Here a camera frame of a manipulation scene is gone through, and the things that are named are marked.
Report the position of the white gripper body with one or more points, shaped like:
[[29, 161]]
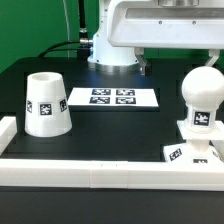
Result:
[[182, 24]]

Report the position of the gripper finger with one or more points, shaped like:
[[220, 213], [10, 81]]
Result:
[[213, 57], [139, 54]]

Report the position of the white lamp bulb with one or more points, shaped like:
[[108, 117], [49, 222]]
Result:
[[203, 92]]

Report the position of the white lamp base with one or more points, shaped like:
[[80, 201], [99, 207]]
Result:
[[197, 148]]

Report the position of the white lamp shade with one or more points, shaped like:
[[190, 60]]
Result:
[[47, 112]]

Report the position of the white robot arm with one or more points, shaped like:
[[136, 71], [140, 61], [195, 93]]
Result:
[[109, 58]]

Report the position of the white marker sheet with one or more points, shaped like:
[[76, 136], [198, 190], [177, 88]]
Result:
[[121, 97]]

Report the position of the white right fence piece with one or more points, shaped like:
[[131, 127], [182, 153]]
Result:
[[219, 146]]

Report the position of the white fence piece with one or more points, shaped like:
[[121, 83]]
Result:
[[8, 130], [219, 146]]

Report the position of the white left fence piece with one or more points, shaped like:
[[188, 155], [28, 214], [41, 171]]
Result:
[[8, 130]]

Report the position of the white front fence rail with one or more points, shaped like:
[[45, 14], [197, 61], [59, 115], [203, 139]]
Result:
[[110, 174]]

